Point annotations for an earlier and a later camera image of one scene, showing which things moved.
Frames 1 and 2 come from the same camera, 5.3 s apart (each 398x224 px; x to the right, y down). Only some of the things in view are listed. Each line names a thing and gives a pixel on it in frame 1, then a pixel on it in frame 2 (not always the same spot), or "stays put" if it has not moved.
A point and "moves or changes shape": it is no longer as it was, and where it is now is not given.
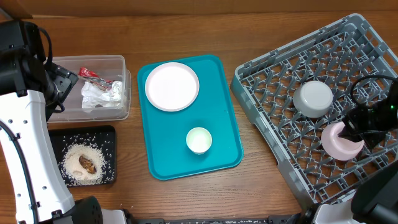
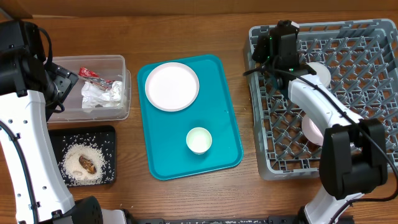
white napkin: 93,95 stays put
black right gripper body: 372,124 to 260,55
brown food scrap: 87,164 stays put
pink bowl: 338,147 moves or changes shape
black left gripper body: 61,81 stays put
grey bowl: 313,99 moves or changes shape
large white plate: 171,86 stays put
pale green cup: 199,140 stays put
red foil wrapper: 94,78 stays put
